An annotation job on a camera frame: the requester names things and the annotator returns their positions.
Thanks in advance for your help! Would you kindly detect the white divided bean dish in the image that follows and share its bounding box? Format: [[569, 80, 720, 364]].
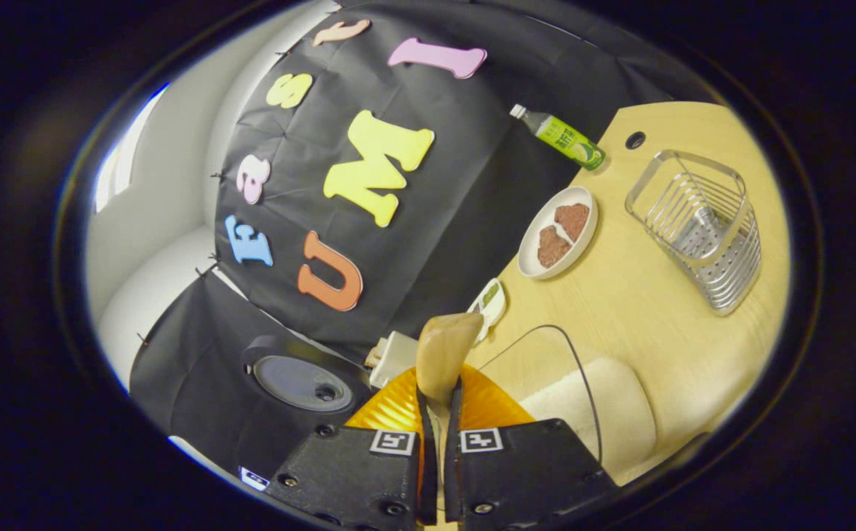
[[467, 278, 508, 344]]

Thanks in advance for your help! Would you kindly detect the brown meat piece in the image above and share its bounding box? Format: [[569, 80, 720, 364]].
[[554, 203, 591, 243], [536, 225, 573, 268]]

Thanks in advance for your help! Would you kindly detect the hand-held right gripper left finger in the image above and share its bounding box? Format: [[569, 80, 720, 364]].
[[266, 367, 438, 529]]

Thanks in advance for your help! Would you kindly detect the metal wire chopstick holder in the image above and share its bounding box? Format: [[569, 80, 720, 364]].
[[625, 150, 762, 316]]

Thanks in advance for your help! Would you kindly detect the white oval plate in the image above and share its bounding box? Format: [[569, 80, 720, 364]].
[[517, 186, 599, 280]]

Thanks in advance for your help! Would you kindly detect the black rice cooker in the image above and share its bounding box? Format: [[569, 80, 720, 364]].
[[240, 333, 377, 458]]

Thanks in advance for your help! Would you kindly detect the clear box of white rice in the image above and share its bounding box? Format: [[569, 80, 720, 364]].
[[472, 324, 658, 474]]

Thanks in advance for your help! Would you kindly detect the green drink bottle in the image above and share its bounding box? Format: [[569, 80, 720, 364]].
[[510, 103, 607, 172]]

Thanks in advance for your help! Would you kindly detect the wooden spoon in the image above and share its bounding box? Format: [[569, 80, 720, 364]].
[[416, 312, 486, 443]]

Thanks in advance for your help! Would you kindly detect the white toaster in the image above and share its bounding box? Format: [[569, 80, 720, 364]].
[[365, 330, 423, 389]]

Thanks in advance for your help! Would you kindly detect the black backdrop cloth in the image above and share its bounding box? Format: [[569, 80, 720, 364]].
[[129, 0, 694, 480]]

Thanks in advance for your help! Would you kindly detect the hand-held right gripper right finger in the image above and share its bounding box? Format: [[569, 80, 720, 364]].
[[443, 365, 618, 526]]

